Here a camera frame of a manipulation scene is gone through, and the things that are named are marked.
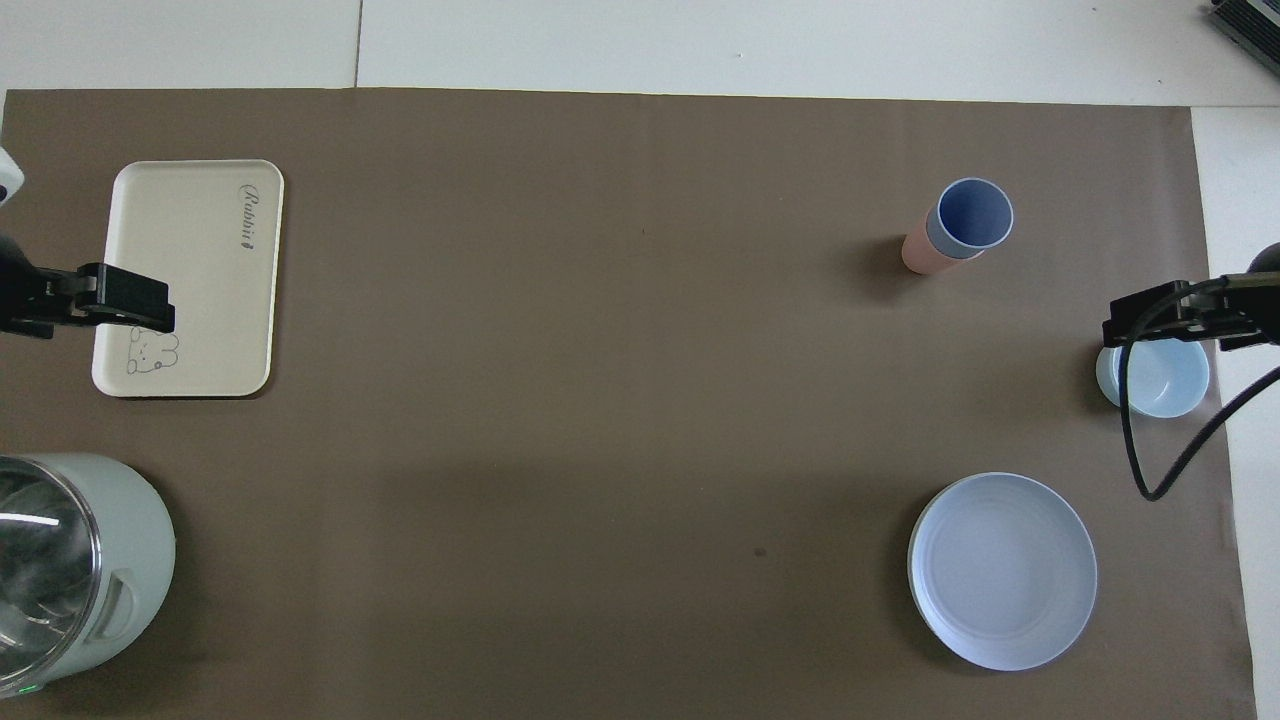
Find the light blue bowl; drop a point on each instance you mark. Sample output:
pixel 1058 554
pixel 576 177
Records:
pixel 1165 385

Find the brown table mat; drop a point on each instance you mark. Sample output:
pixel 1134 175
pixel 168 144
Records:
pixel 600 400

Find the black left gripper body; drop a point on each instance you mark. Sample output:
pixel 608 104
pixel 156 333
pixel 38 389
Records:
pixel 18 275

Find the pink cup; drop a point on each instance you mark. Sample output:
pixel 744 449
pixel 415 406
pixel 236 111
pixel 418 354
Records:
pixel 922 255

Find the pale green cooking pot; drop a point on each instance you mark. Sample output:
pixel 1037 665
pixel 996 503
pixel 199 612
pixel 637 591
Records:
pixel 135 560

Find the lavender blue plate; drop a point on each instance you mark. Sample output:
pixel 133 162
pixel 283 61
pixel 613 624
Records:
pixel 1005 570

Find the blue ribbed cup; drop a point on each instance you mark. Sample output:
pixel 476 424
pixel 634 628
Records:
pixel 972 215

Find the dark grey ridged device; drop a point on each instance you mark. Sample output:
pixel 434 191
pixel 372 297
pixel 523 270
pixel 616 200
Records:
pixel 1250 20

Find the glass pot lid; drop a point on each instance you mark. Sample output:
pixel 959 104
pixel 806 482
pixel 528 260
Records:
pixel 45 560

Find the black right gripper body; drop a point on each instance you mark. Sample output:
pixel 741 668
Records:
pixel 1270 290

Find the cream rabbit print tray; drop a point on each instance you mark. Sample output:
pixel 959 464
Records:
pixel 190 300

